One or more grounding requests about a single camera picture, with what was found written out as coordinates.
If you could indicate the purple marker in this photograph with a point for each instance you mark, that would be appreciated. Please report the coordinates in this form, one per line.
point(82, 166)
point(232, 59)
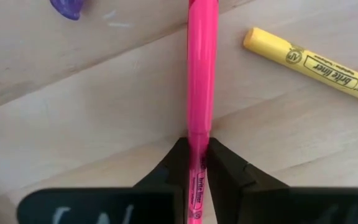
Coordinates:
point(68, 7)

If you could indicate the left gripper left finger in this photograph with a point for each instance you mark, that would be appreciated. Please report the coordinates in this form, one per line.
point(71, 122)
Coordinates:
point(166, 202)

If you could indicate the yellow highlighter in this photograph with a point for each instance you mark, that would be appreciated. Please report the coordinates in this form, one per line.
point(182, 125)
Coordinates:
point(291, 56)

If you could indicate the pink highlighter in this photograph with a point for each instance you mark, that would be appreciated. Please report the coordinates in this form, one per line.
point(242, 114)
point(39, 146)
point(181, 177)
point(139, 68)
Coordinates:
point(202, 77)

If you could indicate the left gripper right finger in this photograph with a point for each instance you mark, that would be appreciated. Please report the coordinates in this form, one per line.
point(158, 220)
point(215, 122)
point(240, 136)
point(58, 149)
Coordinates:
point(259, 205)

